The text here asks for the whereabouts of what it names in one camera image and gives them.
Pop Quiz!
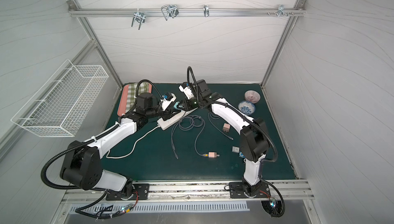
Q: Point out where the white colourful power strip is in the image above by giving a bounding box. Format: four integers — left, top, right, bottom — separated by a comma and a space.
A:
157, 108, 197, 131

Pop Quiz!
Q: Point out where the teal USB charger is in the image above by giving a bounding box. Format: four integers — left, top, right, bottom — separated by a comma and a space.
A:
173, 101, 182, 111

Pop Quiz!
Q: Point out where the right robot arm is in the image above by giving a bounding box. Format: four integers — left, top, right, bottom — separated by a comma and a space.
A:
180, 66, 278, 188

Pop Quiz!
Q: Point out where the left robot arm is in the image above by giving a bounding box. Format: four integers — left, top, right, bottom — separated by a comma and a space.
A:
41, 80, 176, 195

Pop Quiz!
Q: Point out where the green checkered cloth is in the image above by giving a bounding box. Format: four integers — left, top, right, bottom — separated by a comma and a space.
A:
124, 82, 152, 112

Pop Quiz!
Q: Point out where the pink tray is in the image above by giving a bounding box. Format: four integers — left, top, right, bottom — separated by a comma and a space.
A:
117, 83, 153, 117

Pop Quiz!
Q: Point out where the pink charger near bowls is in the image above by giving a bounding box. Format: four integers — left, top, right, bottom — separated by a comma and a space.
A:
222, 123, 231, 133

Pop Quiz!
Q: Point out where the blue patterned bowl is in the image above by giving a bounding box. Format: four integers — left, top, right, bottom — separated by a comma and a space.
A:
238, 100, 256, 115

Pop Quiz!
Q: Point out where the pink striped bowl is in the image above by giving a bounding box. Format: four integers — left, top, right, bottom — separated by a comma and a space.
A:
244, 90, 261, 104

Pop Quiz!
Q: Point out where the pink charger near front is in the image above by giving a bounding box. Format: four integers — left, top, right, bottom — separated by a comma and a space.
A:
207, 152, 220, 158

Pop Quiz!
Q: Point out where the silver mp3 player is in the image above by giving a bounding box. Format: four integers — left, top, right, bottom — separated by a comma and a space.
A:
232, 147, 240, 153

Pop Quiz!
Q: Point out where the metal crossbar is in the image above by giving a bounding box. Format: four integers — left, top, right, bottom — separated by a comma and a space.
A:
69, 5, 306, 18

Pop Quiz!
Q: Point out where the white power strip cord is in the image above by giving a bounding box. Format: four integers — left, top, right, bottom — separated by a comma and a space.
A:
106, 126, 161, 160

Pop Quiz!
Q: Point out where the white wire basket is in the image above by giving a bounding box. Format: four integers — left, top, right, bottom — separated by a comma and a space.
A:
11, 59, 109, 137

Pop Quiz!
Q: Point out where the aluminium front rail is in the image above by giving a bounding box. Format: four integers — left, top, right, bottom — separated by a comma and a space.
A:
61, 179, 315, 204

